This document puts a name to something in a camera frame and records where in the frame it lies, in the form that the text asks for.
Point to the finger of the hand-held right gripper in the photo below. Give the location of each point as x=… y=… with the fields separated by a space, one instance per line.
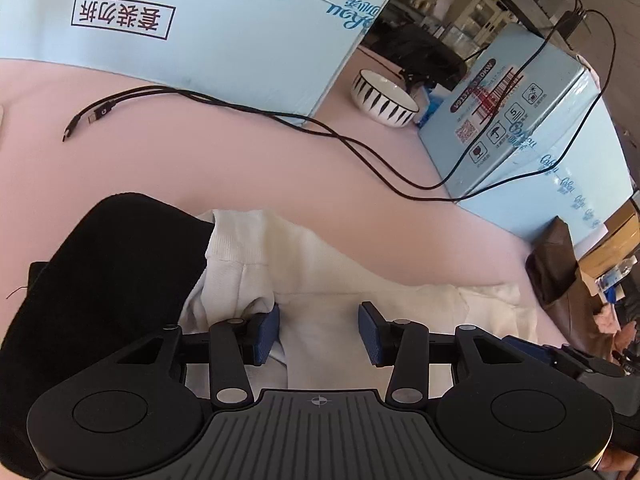
x=537 y=350

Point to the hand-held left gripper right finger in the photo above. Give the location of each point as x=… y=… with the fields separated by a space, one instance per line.
x=370 y=332

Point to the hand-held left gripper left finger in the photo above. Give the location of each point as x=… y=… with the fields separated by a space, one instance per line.
x=267 y=332

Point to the white sweater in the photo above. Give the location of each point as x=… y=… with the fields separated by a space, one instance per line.
x=350 y=280

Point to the black garment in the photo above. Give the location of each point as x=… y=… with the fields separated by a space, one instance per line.
x=100 y=270

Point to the pink cloth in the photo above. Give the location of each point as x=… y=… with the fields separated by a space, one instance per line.
x=607 y=321

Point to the cardboard box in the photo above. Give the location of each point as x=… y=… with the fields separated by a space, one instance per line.
x=610 y=255

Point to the light blue printed carton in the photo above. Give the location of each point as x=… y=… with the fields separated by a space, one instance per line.
x=225 y=35
x=540 y=125

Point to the white bowl with black stripes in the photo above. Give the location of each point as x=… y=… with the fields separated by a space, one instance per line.
x=382 y=102

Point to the blue plastic wrapper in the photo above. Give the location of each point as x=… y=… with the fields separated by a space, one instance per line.
x=432 y=105

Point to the black office chair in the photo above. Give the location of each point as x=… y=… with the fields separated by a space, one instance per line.
x=425 y=55

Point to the black power adapter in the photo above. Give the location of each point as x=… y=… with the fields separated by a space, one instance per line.
x=572 y=22

